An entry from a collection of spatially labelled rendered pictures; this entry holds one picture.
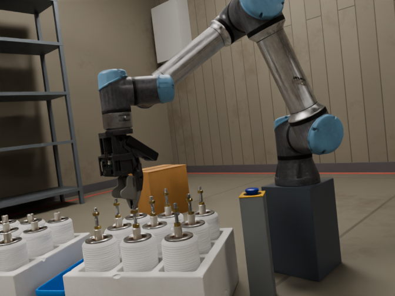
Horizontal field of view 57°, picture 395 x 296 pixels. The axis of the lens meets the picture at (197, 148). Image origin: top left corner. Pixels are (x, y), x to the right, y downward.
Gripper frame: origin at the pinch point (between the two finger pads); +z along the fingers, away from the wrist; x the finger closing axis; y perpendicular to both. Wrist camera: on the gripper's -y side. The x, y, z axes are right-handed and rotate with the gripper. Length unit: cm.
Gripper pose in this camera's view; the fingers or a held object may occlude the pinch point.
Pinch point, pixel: (134, 203)
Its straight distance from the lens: 101.2
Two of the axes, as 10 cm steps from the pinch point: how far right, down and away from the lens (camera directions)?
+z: 1.1, 9.9, 0.6
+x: 7.0, -0.4, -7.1
